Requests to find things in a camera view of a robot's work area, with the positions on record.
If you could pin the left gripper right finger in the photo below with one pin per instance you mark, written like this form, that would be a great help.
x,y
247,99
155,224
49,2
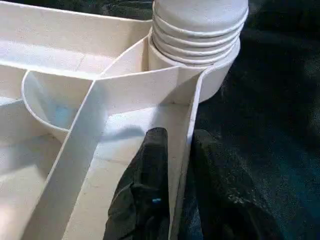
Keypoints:
x,y
225,200

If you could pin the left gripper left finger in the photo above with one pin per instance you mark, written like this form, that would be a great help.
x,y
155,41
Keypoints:
x,y
142,195

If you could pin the white plastic table top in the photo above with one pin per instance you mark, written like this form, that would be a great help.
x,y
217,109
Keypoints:
x,y
75,100

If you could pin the white plastic table leg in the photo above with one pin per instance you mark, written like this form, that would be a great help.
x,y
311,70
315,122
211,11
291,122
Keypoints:
x,y
200,25

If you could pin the black work mat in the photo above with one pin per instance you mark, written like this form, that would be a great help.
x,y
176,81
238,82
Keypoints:
x,y
270,125

